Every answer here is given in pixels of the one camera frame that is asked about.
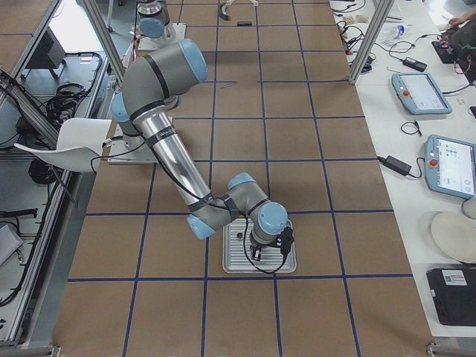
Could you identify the black power adapter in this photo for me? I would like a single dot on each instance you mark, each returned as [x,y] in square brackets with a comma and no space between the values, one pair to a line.
[395,165]

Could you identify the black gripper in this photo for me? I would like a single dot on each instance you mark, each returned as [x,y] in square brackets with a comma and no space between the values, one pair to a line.
[256,245]

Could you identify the white round plate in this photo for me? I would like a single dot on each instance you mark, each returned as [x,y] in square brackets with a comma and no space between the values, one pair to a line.
[454,234]

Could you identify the blue teach pendant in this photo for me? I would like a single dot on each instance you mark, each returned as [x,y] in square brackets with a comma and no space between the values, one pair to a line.
[419,94]
[450,166]

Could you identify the aluminium frame post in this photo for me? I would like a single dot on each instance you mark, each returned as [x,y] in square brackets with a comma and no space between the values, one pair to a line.
[374,26]

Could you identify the blue teach pendant far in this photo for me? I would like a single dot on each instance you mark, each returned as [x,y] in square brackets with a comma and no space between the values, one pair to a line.
[419,94]

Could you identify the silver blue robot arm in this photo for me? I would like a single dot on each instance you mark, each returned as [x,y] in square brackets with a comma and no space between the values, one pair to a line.
[153,9]
[151,87]

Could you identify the white plastic chair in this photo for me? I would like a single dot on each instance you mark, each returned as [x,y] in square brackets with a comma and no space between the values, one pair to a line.
[79,141]

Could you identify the white curved plastic bracket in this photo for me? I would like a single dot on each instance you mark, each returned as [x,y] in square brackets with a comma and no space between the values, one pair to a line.
[229,3]

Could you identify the blue teach pendant near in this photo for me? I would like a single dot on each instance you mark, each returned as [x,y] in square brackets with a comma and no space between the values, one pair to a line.
[450,166]

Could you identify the black laptop box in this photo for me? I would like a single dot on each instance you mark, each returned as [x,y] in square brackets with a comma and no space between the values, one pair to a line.
[453,293]

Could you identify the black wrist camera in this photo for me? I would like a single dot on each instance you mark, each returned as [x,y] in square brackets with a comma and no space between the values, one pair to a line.
[286,241]

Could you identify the ribbed silver metal tray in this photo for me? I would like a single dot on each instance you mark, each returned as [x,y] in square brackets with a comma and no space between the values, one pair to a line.
[234,260]

